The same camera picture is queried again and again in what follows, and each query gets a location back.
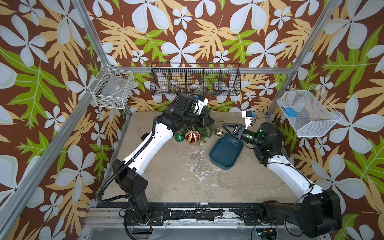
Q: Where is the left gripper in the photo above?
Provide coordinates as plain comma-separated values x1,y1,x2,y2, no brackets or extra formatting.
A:
180,113,214,129

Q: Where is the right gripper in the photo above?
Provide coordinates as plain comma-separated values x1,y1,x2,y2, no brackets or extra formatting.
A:
224,125,264,150

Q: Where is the small gold ornament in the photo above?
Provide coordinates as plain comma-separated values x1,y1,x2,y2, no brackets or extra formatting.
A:
215,128,226,138

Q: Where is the red gold striped ornament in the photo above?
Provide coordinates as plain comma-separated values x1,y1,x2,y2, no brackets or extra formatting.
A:
185,130,201,147

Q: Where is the green glitter ball ornament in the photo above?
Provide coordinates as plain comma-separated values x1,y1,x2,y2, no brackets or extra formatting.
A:
174,132,185,143

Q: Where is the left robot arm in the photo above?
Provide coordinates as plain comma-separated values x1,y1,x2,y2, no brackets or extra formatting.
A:
97,93,215,224

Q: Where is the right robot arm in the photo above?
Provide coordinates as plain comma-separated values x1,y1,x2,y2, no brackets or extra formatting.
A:
222,122,342,238

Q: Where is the small green christmas tree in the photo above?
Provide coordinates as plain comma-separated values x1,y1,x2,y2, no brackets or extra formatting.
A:
178,120,218,145

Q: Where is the teal plastic bin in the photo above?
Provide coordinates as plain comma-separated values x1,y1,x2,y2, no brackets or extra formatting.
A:
210,134,244,170

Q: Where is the blue object in basket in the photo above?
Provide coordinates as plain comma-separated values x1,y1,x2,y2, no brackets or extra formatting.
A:
283,108,299,118

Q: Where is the white mesh basket right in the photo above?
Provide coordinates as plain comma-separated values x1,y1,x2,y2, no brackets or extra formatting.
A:
277,87,342,138

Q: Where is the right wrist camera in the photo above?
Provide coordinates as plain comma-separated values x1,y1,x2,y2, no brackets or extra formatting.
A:
241,110,257,129

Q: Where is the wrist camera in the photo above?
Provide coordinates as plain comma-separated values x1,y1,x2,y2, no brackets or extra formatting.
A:
193,95,209,115
241,110,257,129

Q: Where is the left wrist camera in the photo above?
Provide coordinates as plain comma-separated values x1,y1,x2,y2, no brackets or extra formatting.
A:
193,95,209,115

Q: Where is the black wire basket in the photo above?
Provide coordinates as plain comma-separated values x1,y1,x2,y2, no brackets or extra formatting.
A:
149,63,242,96

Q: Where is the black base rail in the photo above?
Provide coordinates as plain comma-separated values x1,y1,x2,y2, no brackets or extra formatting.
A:
125,202,286,226

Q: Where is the white wire basket left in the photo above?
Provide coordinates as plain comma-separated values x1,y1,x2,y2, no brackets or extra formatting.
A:
90,68,135,109

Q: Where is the electronics board with cables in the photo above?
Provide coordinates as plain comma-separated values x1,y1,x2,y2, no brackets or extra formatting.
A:
255,229,278,240

